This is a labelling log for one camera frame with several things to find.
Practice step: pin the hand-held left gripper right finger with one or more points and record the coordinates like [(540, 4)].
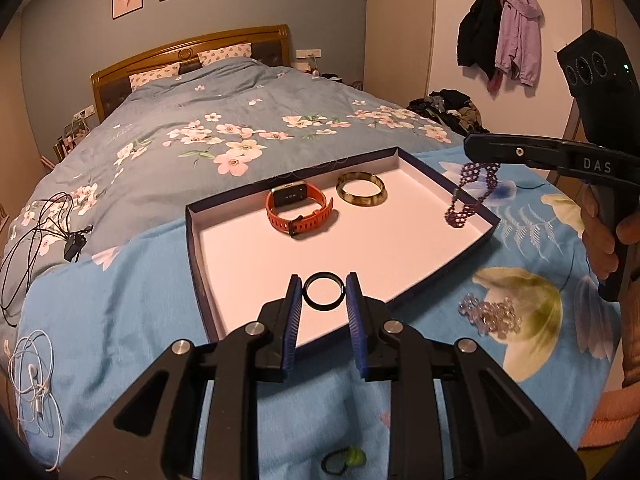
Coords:
[(356, 335)]

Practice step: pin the black coat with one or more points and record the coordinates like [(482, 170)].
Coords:
[(477, 35)]

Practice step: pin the wooden headboard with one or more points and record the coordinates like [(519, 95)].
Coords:
[(150, 57)]

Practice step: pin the grey-blue floral duvet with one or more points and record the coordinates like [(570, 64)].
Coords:
[(165, 160)]

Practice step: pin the person's right forearm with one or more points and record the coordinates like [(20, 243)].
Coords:
[(632, 350)]

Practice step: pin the dark blue box lid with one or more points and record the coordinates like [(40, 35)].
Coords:
[(375, 260)]

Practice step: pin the white wall socket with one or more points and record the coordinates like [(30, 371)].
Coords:
[(308, 54), (84, 111)]

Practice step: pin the orange smartwatch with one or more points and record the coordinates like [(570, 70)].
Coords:
[(280, 220)]

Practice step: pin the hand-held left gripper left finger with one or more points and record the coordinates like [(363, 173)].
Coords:
[(292, 335)]

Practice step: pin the green marbled bangle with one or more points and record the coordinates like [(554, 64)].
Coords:
[(345, 195)]

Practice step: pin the person's right hand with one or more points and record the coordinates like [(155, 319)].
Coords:
[(597, 240)]

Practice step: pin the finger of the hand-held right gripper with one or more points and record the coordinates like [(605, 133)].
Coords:
[(500, 149)]

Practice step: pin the person's pink knit clothing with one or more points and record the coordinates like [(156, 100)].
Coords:
[(610, 425)]

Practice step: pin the bright blue floral blanket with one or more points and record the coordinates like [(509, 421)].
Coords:
[(125, 310)]

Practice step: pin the bedside clutter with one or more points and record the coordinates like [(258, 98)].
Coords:
[(67, 142)]

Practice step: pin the lilac jacket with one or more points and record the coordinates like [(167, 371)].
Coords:
[(520, 35)]

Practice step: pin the spotted white pillow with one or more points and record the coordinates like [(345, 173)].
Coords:
[(225, 54), (155, 76)]

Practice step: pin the pile of dark clothes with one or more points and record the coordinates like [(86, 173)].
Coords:
[(445, 107)]

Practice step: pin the white earphones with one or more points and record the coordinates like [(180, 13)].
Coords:
[(37, 395)]

